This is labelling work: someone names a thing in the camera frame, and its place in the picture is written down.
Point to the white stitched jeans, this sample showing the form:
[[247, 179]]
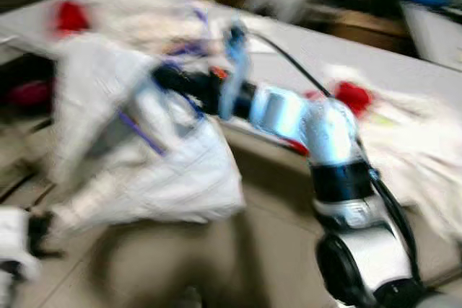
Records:
[[188, 178]]

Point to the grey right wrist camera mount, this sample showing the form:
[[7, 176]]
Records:
[[234, 70]]

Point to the white table with black legs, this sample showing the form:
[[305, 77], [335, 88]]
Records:
[[404, 70]]

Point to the brown cardboard box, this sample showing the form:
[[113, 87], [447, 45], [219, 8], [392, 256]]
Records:
[[364, 30]]

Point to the folded white cloth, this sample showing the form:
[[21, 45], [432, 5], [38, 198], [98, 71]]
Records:
[[144, 16]]

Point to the white cloth garment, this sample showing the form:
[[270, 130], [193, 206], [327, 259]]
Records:
[[419, 156]]

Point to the small red garment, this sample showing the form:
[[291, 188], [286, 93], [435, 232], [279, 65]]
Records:
[[72, 16]]

